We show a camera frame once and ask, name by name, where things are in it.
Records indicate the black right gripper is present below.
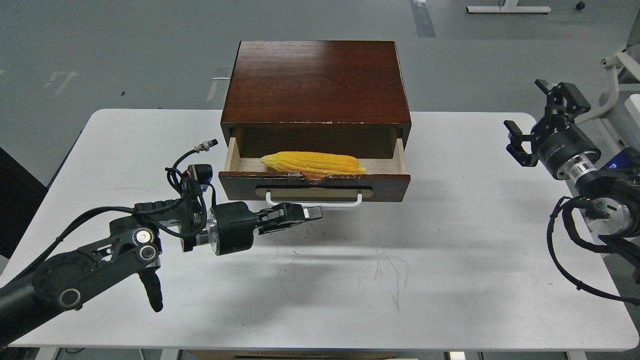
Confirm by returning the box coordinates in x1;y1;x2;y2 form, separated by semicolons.
503;79;602;180

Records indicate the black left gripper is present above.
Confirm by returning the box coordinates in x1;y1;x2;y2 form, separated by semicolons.
211;202;323;256

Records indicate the yellow corn cob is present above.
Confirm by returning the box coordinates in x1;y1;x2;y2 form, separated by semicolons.
260;151;367;179

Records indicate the wooden drawer with white handle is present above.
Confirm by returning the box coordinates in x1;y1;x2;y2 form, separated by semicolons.
218;137;411;203

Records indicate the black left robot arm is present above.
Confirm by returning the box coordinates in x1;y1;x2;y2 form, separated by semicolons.
0;139;323;349

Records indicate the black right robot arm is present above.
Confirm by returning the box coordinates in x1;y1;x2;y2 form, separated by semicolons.
504;79;639;283

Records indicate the dark wooden cabinet box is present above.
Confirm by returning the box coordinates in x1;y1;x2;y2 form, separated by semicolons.
221;39;412;143

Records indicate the white table base background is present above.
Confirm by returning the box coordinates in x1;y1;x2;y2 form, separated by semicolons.
465;0;553;15

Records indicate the white frame stand right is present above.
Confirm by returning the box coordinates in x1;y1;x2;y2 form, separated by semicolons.
574;42;639;149

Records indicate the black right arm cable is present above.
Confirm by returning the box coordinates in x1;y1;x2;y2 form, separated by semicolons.
546;196;640;306

